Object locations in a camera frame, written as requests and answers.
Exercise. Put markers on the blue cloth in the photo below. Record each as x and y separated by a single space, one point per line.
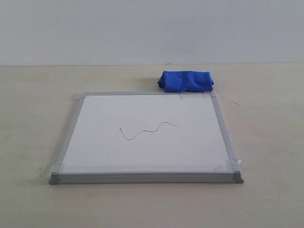
186 81

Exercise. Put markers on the clear tape front right corner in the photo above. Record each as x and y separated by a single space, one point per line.
236 164

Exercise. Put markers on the clear tape corner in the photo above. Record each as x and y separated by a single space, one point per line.
49 170
236 164

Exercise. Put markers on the clear tape front left corner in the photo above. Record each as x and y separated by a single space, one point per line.
49 170

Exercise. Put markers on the white whiteboard with grey frame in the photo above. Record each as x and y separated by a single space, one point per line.
152 137

